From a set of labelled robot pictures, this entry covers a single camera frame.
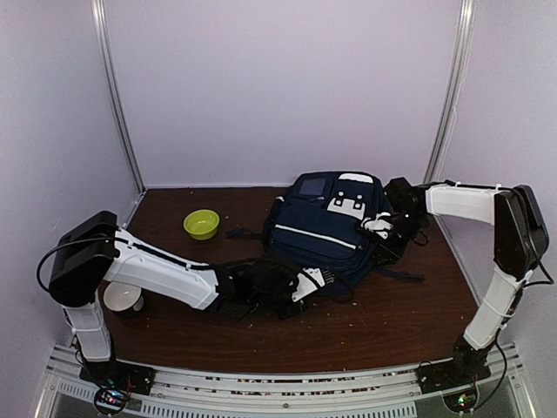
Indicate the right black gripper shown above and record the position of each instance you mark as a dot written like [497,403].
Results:
[392,252]

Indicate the corner aluminium post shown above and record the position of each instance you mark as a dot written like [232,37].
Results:
[103,38]
[455,83]

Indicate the navy blue backpack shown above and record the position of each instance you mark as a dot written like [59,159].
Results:
[316,223]

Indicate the right corner aluminium post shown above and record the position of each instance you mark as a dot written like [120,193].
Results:
[455,83]

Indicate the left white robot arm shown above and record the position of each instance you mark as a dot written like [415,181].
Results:
[100,251]

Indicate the front aluminium rail frame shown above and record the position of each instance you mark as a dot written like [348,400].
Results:
[380,392]

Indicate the lime green plastic bowl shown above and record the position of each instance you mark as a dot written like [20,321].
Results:
[201,224]

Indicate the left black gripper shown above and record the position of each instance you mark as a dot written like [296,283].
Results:
[291,312]

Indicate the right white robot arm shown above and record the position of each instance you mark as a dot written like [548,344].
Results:
[514,243]

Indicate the left corner aluminium post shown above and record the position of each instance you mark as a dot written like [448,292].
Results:
[103,38]

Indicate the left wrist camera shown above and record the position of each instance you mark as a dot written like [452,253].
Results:
[310,280]

